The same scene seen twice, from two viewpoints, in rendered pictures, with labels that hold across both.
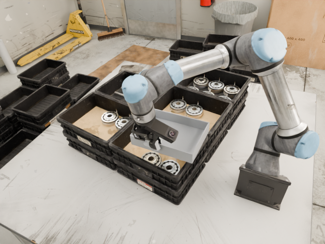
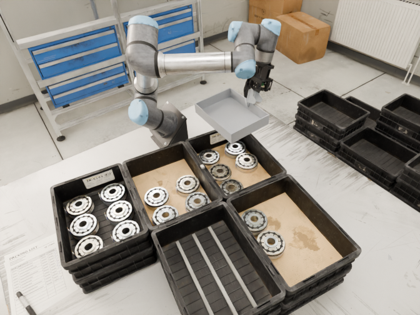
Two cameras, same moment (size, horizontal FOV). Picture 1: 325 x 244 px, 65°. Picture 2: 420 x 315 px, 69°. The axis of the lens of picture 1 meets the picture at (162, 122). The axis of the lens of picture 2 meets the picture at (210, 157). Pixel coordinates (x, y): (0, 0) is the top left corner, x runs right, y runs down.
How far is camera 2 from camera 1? 1.83 m
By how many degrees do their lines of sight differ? 91
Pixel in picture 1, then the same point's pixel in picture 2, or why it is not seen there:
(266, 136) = (154, 105)
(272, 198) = not seen: hidden behind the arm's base
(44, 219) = (362, 193)
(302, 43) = not seen: outside the picture
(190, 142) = (219, 108)
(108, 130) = (279, 229)
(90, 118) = (302, 269)
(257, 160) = (170, 115)
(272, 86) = not seen: hidden behind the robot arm
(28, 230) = (377, 189)
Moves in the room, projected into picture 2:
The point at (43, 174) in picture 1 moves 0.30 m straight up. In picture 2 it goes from (375, 247) to (405, 201)
